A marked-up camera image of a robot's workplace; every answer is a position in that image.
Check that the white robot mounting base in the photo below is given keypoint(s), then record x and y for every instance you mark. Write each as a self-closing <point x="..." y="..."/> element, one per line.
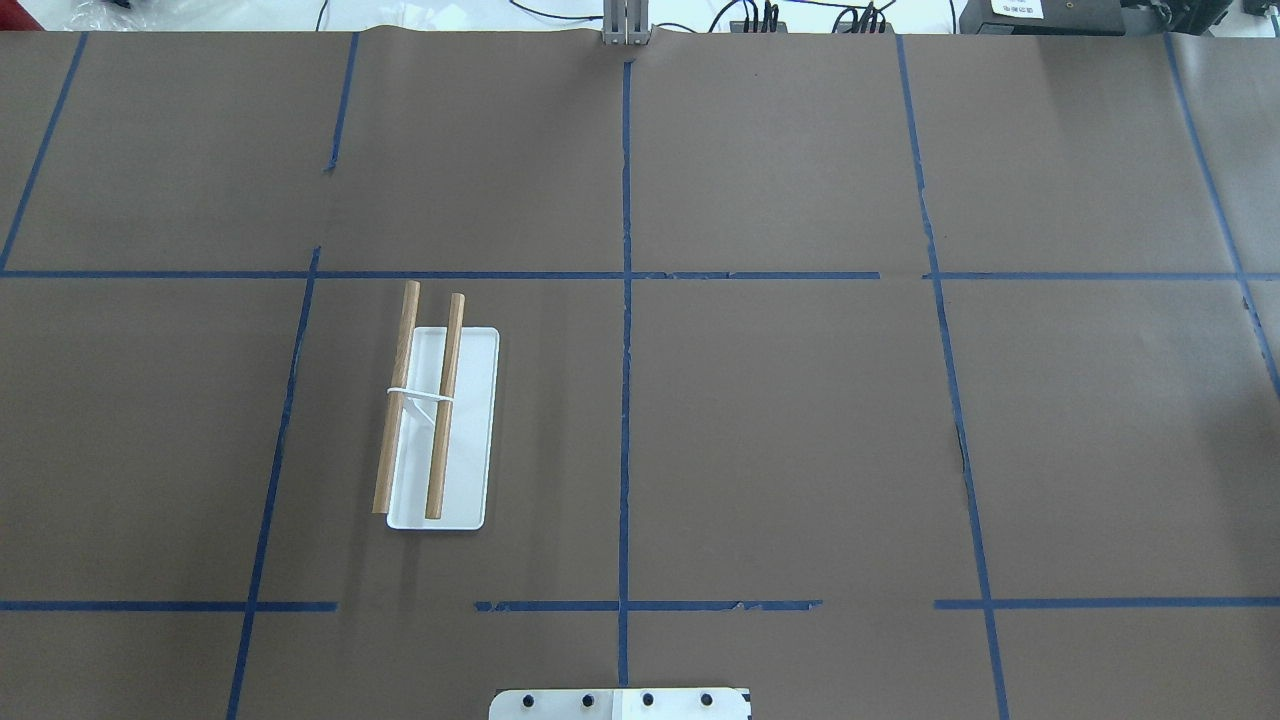
<point x="623" y="703"/>

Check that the wooden rack rod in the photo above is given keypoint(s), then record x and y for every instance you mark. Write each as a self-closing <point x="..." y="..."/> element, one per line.
<point x="392" y="419"/>
<point x="444" y="408"/>

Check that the black control box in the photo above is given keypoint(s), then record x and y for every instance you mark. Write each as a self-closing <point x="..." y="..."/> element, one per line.
<point x="1064" y="18"/>

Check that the grey aluminium frame post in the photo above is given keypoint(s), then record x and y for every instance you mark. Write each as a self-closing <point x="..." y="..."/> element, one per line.
<point x="626" y="23"/>

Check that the black power strip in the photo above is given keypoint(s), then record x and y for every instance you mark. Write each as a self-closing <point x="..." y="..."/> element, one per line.
<point x="748" y="26"/>

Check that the inner wooden rack rod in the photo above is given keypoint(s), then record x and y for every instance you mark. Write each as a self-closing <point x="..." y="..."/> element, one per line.
<point x="444" y="408"/>

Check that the outer wooden rack rod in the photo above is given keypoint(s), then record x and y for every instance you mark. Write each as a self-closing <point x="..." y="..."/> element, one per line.
<point x="392" y="419"/>

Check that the white towel rack base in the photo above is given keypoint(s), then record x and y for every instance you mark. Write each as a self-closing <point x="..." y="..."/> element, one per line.
<point x="470" y="446"/>

